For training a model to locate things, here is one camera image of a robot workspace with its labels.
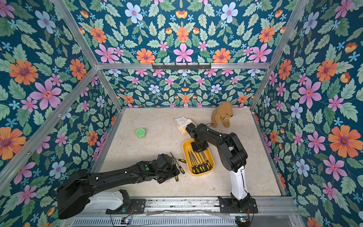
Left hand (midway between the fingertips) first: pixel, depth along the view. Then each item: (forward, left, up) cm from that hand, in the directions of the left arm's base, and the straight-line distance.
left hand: (179, 175), depth 80 cm
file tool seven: (+10, -2, -3) cm, 11 cm away
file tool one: (+9, -18, -4) cm, 21 cm away
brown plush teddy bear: (+35, -31, +11) cm, 48 cm away
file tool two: (+7, -17, -4) cm, 19 cm away
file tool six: (+9, -8, -4) cm, 12 cm away
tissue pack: (+39, -3, 0) cm, 39 cm away
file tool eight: (+7, 0, -4) cm, 8 cm away
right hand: (+17, -14, -4) cm, 23 cm away
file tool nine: (0, +2, -3) cm, 4 cm away
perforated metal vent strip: (-21, +13, -5) cm, 25 cm away
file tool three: (+7, -15, -4) cm, 17 cm away
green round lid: (+32, +27, 0) cm, 42 cm away
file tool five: (+3, -12, -3) cm, 12 cm away
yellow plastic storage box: (+20, -6, -4) cm, 21 cm away
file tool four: (+7, -12, -4) cm, 15 cm away
